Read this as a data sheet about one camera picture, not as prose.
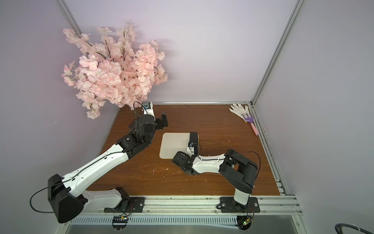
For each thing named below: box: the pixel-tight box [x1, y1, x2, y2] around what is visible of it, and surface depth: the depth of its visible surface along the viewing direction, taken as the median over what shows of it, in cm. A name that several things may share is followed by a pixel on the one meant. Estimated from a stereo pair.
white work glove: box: [228, 102, 252, 122], surface depth 119 cm
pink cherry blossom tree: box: [61, 21, 168, 120], surface depth 71 cm
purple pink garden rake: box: [242, 113, 260, 137], surface depth 109 cm
